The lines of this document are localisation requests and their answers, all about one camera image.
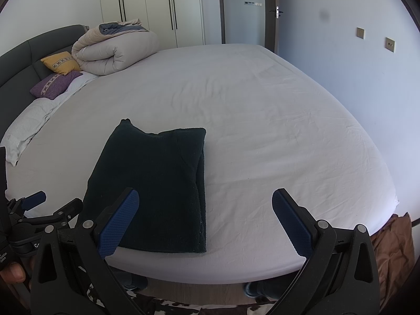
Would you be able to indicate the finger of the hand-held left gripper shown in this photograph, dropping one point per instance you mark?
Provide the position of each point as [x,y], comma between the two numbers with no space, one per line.
[34,199]
[70,207]

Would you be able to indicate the person's left hand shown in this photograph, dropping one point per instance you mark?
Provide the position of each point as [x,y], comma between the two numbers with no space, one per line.
[13,273]

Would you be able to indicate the cowhide pattern rug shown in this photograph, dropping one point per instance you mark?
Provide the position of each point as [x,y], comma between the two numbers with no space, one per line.
[154,305]

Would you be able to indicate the dark wooden door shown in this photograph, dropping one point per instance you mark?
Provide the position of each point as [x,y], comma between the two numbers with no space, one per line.
[270,13]

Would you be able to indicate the brown wall socket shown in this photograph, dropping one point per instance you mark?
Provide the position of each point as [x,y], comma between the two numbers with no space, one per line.
[360,32]
[389,45]

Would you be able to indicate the grey padded headboard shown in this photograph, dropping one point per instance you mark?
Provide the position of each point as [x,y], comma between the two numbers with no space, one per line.
[19,62]

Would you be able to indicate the white pillow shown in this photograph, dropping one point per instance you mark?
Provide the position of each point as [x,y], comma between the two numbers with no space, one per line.
[26,124]

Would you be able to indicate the purple patterned pillow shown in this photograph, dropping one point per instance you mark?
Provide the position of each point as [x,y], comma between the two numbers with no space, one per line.
[52,85]

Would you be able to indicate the dark green sweater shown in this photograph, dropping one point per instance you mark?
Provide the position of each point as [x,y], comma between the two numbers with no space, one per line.
[157,183]

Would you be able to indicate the white wardrobe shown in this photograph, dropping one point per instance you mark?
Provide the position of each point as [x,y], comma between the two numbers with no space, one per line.
[154,6]

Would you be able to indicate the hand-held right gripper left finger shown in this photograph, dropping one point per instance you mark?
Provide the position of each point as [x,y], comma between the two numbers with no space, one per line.
[121,223]

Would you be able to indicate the blue slipper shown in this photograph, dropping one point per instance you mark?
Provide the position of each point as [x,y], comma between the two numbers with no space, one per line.
[254,290]
[134,283]

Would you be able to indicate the folded beige duvet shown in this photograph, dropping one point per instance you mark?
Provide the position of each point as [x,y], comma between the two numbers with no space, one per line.
[111,52]

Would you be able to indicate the bed with white sheet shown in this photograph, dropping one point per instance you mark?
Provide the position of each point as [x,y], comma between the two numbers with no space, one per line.
[262,121]

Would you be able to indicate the brown cloth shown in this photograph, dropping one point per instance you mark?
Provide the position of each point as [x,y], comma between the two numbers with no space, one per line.
[393,252]

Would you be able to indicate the wall switch panel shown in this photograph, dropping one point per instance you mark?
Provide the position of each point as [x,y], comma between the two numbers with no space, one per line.
[252,4]

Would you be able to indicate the yellow patterned pillow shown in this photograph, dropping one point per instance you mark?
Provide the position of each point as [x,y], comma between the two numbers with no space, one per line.
[60,63]

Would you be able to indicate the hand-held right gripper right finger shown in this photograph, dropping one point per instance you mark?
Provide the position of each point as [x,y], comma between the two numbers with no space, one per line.
[292,223]

